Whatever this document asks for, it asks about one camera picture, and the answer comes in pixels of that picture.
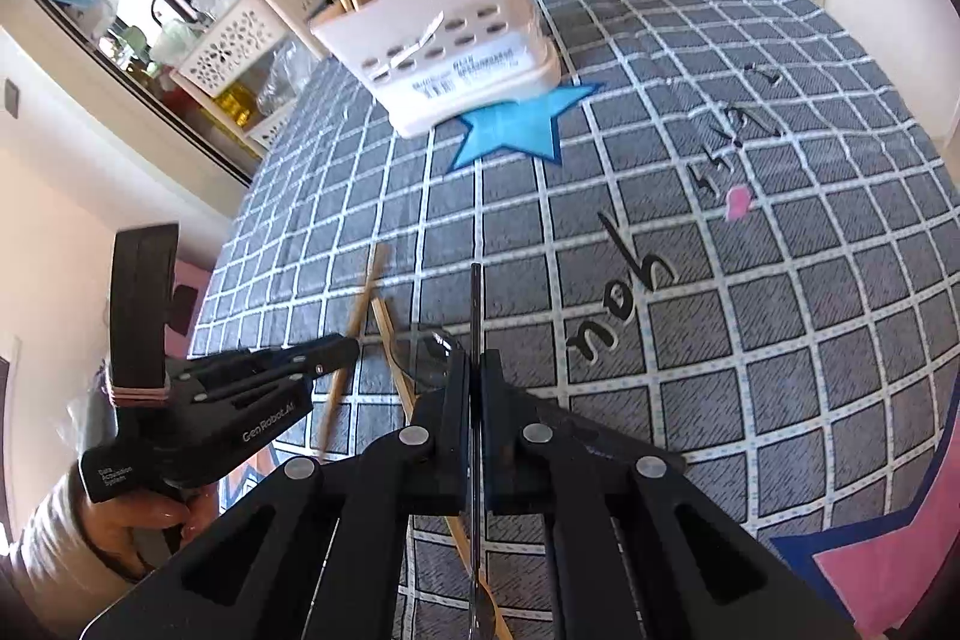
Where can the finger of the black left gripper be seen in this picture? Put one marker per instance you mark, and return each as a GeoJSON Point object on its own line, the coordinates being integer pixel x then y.
{"type": "Point", "coordinates": [315, 360]}

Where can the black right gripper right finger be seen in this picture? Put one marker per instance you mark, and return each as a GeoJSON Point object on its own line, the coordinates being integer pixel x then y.
{"type": "Point", "coordinates": [635, 549]}

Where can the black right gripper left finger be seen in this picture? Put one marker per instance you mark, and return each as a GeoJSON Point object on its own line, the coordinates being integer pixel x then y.
{"type": "Point", "coordinates": [315, 550]}

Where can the steel spoon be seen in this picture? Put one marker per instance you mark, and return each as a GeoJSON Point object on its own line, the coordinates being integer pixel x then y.
{"type": "Point", "coordinates": [420, 361]}
{"type": "Point", "coordinates": [474, 393]}

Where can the person's left forearm sleeve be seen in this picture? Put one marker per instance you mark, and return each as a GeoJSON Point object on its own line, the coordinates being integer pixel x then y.
{"type": "Point", "coordinates": [53, 582]}

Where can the person's left hand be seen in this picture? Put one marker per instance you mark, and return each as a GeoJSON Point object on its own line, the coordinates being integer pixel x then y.
{"type": "Point", "coordinates": [107, 550]}

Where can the pink plastic stool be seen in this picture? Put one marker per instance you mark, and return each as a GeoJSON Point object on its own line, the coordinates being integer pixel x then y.
{"type": "Point", "coordinates": [188, 290]}

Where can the beige plastic storage rack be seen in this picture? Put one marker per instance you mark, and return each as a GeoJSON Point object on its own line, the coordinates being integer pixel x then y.
{"type": "Point", "coordinates": [245, 33]}

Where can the grey checkered star tablecloth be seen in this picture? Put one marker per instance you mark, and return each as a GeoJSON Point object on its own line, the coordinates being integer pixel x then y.
{"type": "Point", "coordinates": [739, 246]}

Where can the pink plastic utensil holder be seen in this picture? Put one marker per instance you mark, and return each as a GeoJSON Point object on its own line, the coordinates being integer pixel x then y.
{"type": "Point", "coordinates": [427, 61]}

